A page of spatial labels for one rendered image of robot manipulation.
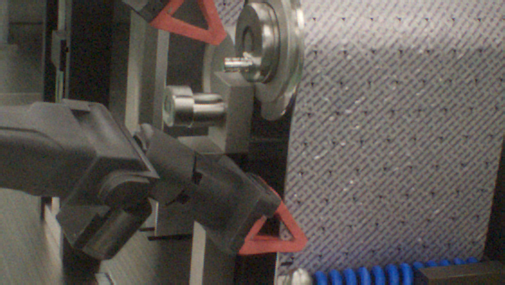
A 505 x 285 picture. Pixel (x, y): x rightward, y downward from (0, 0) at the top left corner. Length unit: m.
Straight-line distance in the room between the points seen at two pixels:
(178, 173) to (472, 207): 0.34
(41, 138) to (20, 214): 0.67
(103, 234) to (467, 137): 0.38
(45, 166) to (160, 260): 0.55
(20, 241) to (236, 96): 0.47
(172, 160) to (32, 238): 0.51
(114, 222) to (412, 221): 0.31
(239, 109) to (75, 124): 0.23
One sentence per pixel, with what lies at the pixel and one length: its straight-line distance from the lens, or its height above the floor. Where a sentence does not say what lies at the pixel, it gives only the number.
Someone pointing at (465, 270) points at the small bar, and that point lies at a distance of 1.09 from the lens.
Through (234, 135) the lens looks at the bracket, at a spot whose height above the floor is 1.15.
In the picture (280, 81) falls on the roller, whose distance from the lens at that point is 0.99.
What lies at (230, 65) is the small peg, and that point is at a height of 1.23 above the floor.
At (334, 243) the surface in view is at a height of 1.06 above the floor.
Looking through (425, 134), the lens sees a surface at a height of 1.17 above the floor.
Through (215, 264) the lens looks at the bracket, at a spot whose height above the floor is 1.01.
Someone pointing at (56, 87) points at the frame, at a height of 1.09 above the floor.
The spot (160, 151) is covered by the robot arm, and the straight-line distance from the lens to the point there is 0.93.
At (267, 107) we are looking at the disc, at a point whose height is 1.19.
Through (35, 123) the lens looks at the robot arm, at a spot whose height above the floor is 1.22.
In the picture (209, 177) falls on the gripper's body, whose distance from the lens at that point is 0.96.
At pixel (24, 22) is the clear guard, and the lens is 1.97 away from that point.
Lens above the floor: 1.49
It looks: 19 degrees down
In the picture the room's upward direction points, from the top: 5 degrees clockwise
